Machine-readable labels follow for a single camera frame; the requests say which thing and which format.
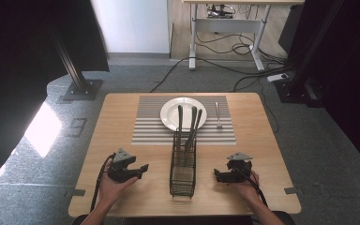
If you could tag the grey striped placemat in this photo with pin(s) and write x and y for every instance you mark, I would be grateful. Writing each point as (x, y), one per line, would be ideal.
(150, 131)

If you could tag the person's right hand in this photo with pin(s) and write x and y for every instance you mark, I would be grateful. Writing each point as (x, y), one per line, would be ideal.
(247, 189)

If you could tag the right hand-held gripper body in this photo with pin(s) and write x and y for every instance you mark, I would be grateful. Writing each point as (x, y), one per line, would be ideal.
(238, 167)

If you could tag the white wall panel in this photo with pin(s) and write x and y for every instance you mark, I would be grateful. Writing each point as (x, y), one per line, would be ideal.
(134, 25)

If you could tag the silver fork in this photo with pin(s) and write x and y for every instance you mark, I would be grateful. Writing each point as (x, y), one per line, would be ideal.
(218, 114)

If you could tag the white height-adjustable desk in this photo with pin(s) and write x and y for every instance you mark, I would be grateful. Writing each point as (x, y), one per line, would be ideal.
(225, 25)

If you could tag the black metal stand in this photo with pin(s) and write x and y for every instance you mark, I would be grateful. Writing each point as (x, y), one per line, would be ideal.
(300, 81)
(78, 78)

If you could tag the dark curtain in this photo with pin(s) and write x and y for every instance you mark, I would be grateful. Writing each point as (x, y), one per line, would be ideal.
(18, 62)
(350, 78)

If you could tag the white power strip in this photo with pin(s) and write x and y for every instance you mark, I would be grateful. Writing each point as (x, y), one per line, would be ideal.
(278, 77)

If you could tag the grey tape marker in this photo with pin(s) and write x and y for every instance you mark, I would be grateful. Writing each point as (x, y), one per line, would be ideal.
(290, 190)
(78, 192)

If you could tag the person's left hand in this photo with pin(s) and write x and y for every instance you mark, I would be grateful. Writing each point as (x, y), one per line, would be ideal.
(112, 189)

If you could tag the grey floor socket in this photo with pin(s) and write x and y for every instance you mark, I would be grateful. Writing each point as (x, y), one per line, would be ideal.
(77, 127)

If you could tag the white round plate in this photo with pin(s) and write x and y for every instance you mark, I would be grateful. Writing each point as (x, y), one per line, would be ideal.
(170, 114)

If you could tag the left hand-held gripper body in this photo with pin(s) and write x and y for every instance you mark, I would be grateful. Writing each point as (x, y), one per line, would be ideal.
(122, 168)

